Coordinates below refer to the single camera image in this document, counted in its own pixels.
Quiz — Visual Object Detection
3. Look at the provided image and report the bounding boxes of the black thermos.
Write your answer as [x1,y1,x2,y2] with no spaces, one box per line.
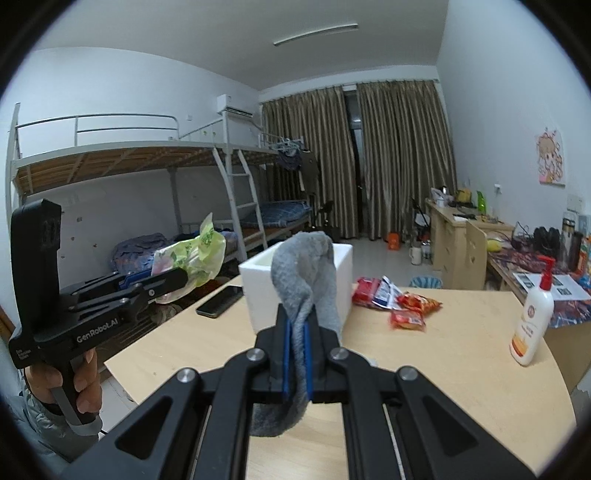
[569,231,584,272]

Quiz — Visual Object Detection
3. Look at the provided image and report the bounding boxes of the white air conditioner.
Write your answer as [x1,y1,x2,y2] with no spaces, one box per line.
[215,93,254,116]

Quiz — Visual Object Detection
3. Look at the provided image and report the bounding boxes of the brown curtain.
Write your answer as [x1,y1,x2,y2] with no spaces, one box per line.
[356,79,458,241]
[260,86,359,241]

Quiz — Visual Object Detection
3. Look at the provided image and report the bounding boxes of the black cable bundle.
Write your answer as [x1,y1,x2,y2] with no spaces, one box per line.
[510,221,534,246]

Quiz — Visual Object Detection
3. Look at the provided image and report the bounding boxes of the blue orange plaid quilt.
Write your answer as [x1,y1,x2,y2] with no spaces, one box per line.
[113,233,171,278]

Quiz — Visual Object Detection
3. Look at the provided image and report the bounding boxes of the light wooden desk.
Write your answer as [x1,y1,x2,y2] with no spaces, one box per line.
[424,198,516,278]

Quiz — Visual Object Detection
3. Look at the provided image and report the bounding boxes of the silver thermos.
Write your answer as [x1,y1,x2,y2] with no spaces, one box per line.
[560,216,578,266]

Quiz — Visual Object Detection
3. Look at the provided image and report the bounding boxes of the dark blue white snack packet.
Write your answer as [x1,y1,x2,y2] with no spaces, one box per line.
[373,276,403,313]

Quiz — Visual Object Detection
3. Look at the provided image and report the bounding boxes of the blue striped trash bin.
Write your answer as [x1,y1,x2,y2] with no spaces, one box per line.
[408,274,444,291]

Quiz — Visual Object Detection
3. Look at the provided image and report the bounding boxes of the person's left hand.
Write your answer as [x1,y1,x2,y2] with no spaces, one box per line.
[25,348,103,417]

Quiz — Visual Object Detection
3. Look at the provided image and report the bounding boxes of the blue plaid bedding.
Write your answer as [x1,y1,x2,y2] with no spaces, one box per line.
[239,199,313,230]

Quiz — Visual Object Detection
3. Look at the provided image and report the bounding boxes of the wooden chair with smiley cutout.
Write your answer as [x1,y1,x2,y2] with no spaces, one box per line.
[464,219,489,291]

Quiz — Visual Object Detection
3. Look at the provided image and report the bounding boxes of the black headphones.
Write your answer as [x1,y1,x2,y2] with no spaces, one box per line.
[533,226,562,250]

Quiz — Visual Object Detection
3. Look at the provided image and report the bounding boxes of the row of toiletry bottles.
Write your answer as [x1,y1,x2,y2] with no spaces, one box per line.
[579,216,591,278]

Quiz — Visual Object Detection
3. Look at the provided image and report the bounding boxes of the white foam box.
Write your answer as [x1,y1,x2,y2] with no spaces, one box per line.
[239,243,354,334]

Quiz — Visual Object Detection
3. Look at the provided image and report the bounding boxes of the white bed ladder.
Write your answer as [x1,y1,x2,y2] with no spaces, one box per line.
[213,146,268,260]

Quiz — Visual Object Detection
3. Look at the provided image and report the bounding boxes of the black smartphone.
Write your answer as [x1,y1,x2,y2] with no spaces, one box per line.
[196,285,245,319]

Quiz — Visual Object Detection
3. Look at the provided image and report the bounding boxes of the printed plastic bag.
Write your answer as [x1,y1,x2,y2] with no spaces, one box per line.
[152,212,227,306]

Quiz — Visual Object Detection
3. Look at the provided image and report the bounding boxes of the person's left forearm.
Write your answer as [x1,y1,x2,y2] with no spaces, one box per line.
[13,382,101,463]

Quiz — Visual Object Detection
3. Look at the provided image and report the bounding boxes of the white metal bunk bed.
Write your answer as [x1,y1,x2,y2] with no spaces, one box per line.
[6,103,267,305]
[225,128,320,241]

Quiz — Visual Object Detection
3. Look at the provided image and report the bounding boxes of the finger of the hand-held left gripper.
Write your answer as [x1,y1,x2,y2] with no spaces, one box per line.
[117,268,189,315]
[69,271,156,301]

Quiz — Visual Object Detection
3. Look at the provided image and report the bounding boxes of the black folding chair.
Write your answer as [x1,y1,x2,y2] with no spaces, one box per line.
[310,193,336,232]

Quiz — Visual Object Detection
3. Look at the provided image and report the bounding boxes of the hanging dark clothes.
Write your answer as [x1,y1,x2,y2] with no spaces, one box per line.
[276,136,322,195]

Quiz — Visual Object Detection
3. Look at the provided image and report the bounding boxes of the cartoon wall poster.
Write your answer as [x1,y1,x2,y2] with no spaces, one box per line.
[535,130,567,188]

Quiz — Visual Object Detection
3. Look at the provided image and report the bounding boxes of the desk with patterned cover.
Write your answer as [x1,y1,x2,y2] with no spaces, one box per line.
[486,239,591,393]

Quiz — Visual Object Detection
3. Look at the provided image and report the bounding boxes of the white lotion pump bottle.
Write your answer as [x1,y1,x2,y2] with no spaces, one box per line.
[509,256,557,367]

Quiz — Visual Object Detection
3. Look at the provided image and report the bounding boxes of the grey sock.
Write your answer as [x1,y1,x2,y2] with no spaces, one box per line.
[249,232,345,439]

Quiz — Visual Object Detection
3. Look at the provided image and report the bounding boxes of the printed paper sheets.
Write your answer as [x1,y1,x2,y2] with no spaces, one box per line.
[512,272,591,299]

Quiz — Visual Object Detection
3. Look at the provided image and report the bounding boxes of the white kettle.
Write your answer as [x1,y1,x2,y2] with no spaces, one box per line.
[431,185,456,209]

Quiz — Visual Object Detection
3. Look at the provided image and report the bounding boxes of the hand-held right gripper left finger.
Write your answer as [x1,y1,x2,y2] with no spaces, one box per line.
[60,305,294,480]

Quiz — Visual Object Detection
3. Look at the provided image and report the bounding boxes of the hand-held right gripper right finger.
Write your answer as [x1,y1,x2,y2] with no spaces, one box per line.
[305,315,539,480]

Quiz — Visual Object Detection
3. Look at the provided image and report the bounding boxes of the ceiling tube light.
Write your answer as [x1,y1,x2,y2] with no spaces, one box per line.
[272,23,359,47]

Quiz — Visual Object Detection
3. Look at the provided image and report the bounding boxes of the black tripod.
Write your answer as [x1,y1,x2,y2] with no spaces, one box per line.
[410,198,433,243]

